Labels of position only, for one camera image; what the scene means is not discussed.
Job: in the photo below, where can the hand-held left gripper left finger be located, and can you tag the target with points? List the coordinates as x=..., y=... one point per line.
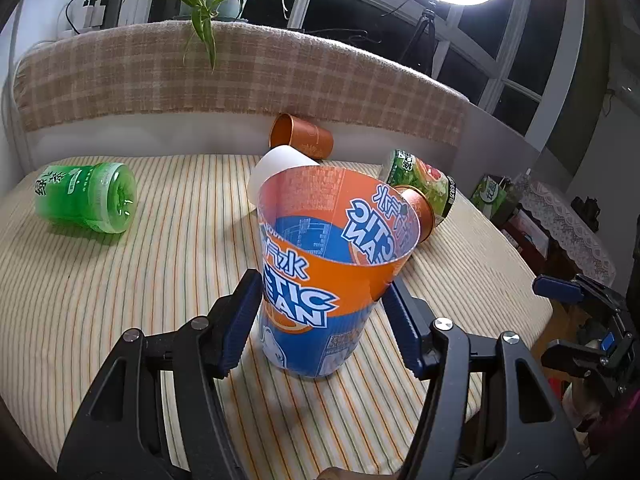
x=240, y=322

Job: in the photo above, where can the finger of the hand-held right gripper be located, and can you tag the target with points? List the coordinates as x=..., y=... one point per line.
x=570, y=357
x=557, y=287

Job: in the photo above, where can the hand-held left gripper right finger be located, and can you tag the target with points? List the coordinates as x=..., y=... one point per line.
x=407, y=332

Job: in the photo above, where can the orange blue printed plastic cup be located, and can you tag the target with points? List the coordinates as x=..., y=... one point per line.
x=300, y=305

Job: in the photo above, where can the small copper metallic cup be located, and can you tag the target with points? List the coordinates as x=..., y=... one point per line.
x=422, y=207

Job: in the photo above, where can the green printed label cup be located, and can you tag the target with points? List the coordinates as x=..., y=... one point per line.
x=422, y=175

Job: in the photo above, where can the white paper cup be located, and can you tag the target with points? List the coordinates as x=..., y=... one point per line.
x=275, y=167

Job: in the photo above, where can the large copper metallic cup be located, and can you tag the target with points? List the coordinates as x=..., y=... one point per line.
x=305, y=135

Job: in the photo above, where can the green transparent plastic cup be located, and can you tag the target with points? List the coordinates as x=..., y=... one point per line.
x=85, y=195

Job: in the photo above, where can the white lace cloth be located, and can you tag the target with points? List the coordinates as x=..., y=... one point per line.
x=570, y=225

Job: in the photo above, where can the green box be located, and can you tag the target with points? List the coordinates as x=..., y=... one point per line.
x=492, y=192

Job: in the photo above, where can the plaid beige blanket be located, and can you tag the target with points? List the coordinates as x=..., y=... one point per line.
x=150, y=75

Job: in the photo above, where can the black tripod stand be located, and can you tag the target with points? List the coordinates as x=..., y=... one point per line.
x=424, y=35

